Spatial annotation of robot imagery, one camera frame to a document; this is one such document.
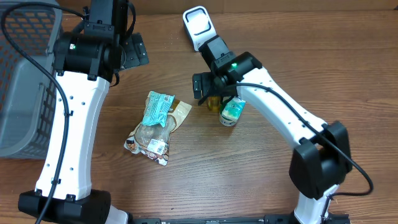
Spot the yellow oil bottle silver cap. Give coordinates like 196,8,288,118
206,96,221,113

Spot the green lid white jar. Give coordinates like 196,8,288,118
219,103,238,126

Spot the teal snack packet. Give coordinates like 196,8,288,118
142,91,175,128

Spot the brown cookie bag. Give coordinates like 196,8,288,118
124,99,192,166

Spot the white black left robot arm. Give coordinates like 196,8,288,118
18,1,148,223

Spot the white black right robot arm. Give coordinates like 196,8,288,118
192,35,353,223

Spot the white barcode scanner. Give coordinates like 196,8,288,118
182,6,216,52

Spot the grey plastic shopping basket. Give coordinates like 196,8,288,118
1,6,62,159

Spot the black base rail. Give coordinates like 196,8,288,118
132,213,351,224

